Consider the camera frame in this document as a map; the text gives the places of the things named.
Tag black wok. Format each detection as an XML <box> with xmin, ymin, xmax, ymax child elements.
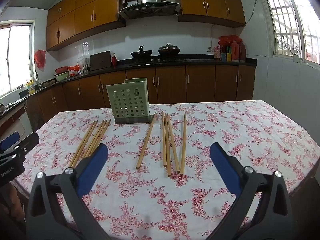
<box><xmin>130</xmin><ymin>45</ymin><xmax>153</xmax><ymax>60</ymax></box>

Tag dark cutting board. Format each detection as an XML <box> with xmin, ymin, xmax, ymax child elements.
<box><xmin>89</xmin><ymin>51</ymin><xmax>112</xmax><ymax>71</ymax></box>

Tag pale green basin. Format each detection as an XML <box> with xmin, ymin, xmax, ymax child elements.
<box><xmin>54</xmin><ymin>71</ymin><xmax>71</xmax><ymax>82</ymax></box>

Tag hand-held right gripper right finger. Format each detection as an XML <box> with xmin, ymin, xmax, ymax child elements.
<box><xmin>209</xmin><ymin>142</ymin><xmax>294</xmax><ymax>240</ymax></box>

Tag red plastic bag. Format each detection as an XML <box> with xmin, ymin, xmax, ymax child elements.
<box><xmin>34</xmin><ymin>50</ymin><xmax>47</xmax><ymax>69</ymax></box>
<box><xmin>219</xmin><ymin>35</ymin><xmax>243</xmax><ymax>47</ymax></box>

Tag black kitchen countertop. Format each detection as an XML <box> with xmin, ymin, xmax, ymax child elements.
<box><xmin>0</xmin><ymin>54</ymin><xmax>257</xmax><ymax>117</ymax></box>

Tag red floral tablecloth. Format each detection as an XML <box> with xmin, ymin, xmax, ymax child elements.
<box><xmin>15</xmin><ymin>100</ymin><xmax>320</xmax><ymax>240</ymax></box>

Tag dark pot with lid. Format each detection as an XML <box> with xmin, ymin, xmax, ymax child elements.
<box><xmin>157</xmin><ymin>43</ymin><xmax>180</xmax><ymax>56</ymax></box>

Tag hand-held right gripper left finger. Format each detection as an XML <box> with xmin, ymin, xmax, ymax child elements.
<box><xmin>25</xmin><ymin>144</ymin><xmax>118</xmax><ymax>240</ymax></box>

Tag green perforated utensil holder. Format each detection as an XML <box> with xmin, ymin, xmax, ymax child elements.
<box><xmin>105</xmin><ymin>77</ymin><xmax>151</xmax><ymax>125</ymax></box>

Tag large red bottle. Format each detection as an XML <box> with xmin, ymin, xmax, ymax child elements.
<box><xmin>231</xmin><ymin>41</ymin><xmax>240</xmax><ymax>62</ymax></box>

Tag dark sauce bottle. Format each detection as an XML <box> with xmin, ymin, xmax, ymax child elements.
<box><xmin>239</xmin><ymin>42</ymin><xmax>247</xmax><ymax>62</ymax></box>

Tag wooden base cabinets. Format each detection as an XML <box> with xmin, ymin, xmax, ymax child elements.
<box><xmin>25</xmin><ymin>64</ymin><xmax>256</xmax><ymax>130</ymax></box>

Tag steel range hood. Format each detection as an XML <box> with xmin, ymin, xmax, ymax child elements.
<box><xmin>118</xmin><ymin>0</ymin><xmax>180</xmax><ymax>20</ymax></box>

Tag barred window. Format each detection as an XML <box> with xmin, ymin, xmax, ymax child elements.
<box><xmin>260</xmin><ymin>0</ymin><xmax>320</xmax><ymax>64</ymax></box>

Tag wooden wall cabinet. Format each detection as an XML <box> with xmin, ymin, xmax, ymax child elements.
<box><xmin>46</xmin><ymin>0</ymin><xmax>126</xmax><ymax>52</ymax></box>
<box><xmin>177</xmin><ymin>0</ymin><xmax>246</xmax><ymax>27</ymax></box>

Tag sliding window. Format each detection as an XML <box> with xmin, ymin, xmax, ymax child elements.
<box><xmin>0</xmin><ymin>21</ymin><xmax>35</xmax><ymax>98</ymax></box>

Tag gas stove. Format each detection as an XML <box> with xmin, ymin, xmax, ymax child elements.
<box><xmin>129</xmin><ymin>57</ymin><xmax>185</xmax><ymax>64</ymax></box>

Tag wooden chopstick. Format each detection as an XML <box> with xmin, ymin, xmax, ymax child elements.
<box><xmin>162</xmin><ymin>112</ymin><xmax>167</xmax><ymax>168</ymax></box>
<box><xmin>88</xmin><ymin>120</ymin><xmax>108</xmax><ymax>157</ymax></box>
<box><xmin>69</xmin><ymin>120</ymin><xmax>97</xmax><ymax>168</ymax></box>
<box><xmin>167</xmin><ymin>114</ymin><xmax>181</xmax><ymax>175</ymax></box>
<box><xmin>84</xmin><ymin>119</ymin><xmax>105</xmax><ymax>158</ymax></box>
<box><xmin>136</xmin><ymin>112</ymin><xmax>157</xmax><ymax>170</ymax></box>
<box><xmin>180</xmin><ymin>112</ymin><xmax>187</xmax><ymax>176</ymax></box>
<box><xmin>164</xmin><ymin>113</ymin><xmax>172</xmax><ymax>178</ymax></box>
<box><xmin>93</xmin><ymin>119</ymin><xmax>112</xmax><ymax>152</ymax></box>
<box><xmin>72</xmin><ymin>120</ymin><xmax>99</xmax><ymax>168</ymax></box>

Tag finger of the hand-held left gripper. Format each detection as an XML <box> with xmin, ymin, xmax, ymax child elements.
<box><xmin>0</xmin><ymin>132</ymin><xmax>40</xmax><ymax>161</ymax></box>
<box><xmin>0</xmin><ymin>132</ymin><xmax>20</xmax><ymax>152</ymax></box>

